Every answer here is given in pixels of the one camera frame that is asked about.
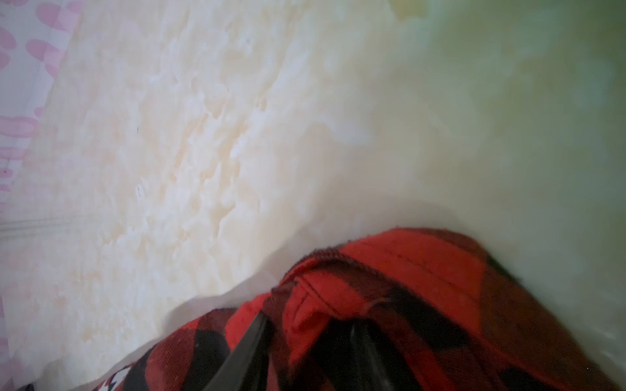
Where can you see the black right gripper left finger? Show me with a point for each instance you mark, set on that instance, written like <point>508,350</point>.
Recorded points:
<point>246,368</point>

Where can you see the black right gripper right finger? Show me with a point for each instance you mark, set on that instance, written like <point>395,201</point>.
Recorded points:
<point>369,350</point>

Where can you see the red black plaid shirt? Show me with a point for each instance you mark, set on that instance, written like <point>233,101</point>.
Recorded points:
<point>453,319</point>

